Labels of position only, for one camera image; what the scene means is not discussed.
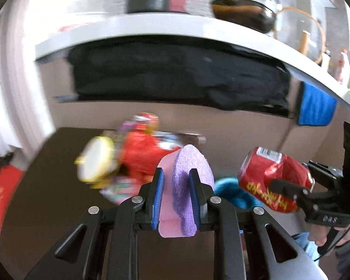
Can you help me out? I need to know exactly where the blue hanging towel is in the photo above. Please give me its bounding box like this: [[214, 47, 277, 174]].
[[297, 82, 337, 126]]

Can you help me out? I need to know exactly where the black cloth on counter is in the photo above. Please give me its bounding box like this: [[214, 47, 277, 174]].
[[67, 41, 291, 117]]

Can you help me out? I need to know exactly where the pink and purple sponge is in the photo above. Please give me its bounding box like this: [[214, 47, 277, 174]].
[[158, 144, 214, 238]]

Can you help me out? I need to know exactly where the glass lid with wooden knob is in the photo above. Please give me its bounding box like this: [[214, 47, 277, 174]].
[[273, 7, 326, 64]]

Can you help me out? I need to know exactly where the brown wok with handle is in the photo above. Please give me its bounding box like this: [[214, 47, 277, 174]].
[[210, 0, 276, 34]]

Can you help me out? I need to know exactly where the blue trash bag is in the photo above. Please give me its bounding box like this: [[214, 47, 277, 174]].
[[214, 178, 262, 210]]

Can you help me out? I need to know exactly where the red snack wrapper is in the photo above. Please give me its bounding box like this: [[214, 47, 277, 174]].
[[100, 112, 205, 205]]

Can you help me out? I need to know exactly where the person's right hand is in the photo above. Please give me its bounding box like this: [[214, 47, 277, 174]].
[[308, 219, 350, 249]]

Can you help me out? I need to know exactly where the yellow and white bowl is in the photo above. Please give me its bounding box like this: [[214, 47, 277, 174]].
[[74, 136, 119, 189]]

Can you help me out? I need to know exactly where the black pot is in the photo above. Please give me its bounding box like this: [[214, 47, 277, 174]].
[[126, 0, 170, 14]]

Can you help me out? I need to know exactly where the crushed red soda can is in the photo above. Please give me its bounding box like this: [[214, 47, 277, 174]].
[[238, 147, 315, 214]]

